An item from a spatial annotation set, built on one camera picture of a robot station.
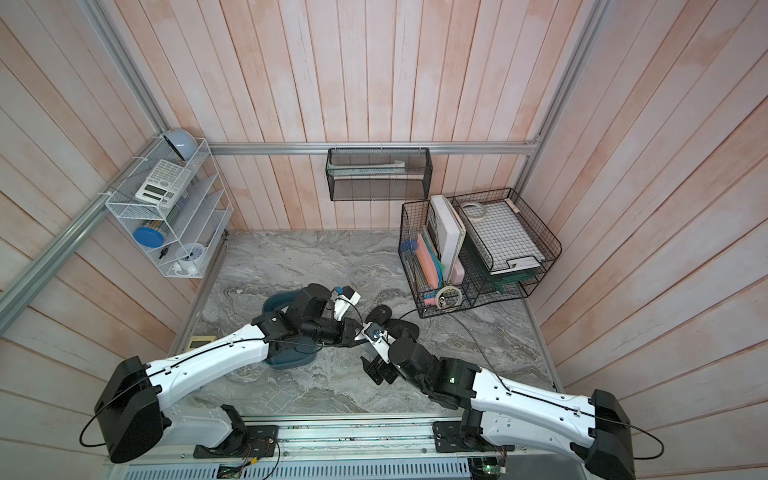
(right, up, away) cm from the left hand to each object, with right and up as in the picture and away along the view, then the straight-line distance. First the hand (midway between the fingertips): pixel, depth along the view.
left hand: (367, 343), depth 73 cm
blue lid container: (-57, +27, +3) cm, 63 cm away
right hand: (+2, 0, +2) cm, 3 cm away
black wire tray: (+36, +40, +28) cm, 60 cm away
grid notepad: (+42, +28, +18) cm, 53 cm away
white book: (+24, +28, +13) cm, 39 cm away
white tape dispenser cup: (-56, +22, +17) cm, 62 cm away
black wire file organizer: (+23, +19, +22) cm, 37 cm away
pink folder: (+20, +20, +29) cm, 40 cm away
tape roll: (+27, +8, +27) cm, 39 cm away
